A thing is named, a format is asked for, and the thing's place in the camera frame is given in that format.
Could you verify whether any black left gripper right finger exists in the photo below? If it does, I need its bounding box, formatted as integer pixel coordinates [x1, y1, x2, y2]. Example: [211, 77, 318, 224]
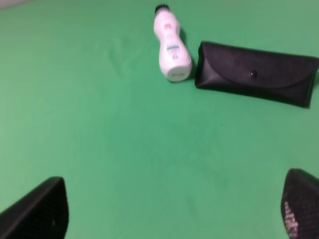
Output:
[281, 168, 319, 239]

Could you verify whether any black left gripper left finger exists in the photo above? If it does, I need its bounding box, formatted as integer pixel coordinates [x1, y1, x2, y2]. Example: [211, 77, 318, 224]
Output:
[0, 176, 69, 239]

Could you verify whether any white bottle with brush cap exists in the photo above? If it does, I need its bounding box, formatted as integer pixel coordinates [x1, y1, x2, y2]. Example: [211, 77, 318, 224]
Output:
[154, 4, 192, 82]

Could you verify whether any green table cloth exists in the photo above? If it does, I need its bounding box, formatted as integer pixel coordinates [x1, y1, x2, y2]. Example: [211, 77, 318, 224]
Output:
[0, 0, 319, 239]

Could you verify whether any black glasses case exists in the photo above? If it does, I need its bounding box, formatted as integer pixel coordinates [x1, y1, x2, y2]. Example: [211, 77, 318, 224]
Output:
[195, 41, 319, 108]

